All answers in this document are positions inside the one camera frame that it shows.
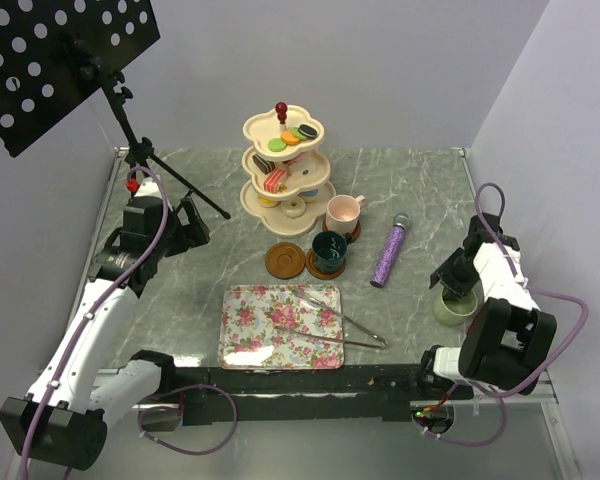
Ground brown wooden saucer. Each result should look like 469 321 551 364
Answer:
305 248 346 280
265 242 306 280
322 220 361 245

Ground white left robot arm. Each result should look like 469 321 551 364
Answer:
0 194 210 471

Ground pink cup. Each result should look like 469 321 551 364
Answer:
325 195 366 222

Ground metal serving tongs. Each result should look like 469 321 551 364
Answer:
275 287 388 350

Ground red glitter microphone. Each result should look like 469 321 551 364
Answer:
466 317 479 338

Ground white glazed donut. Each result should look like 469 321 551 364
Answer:
280 196 306 219

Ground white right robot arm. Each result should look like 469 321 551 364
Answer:
416 214 557 399

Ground blue glazed donut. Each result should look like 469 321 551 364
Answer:
300 188 320 202

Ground white cake slice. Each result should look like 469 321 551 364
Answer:
288 158 318 182

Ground colourful macarons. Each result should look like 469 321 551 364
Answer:
298 124 318 139

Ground pink cake slice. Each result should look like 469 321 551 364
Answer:
284 153 309 169

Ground black perforated music stand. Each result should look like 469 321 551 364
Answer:
0 1 201 195

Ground red striped cake slice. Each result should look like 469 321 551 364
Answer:
263 168 288 193

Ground floral serving tray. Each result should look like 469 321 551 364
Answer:
218 285 344 371

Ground light green cup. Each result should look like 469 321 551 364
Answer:
432 288 478 327

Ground purple glitter microphone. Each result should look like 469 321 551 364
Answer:
370 213 411 288

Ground cream three-tier cake stand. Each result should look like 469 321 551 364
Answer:
240 102 336 238

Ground dark green mug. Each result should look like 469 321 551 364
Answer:
312 232 349 272

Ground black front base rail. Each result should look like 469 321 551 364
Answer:
176 364 434 426

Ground chocolate cake slice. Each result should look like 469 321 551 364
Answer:
252 154 276 175

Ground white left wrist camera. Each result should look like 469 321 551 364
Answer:
126 177 163 210

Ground orange macaron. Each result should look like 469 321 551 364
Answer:
280 130 301 146

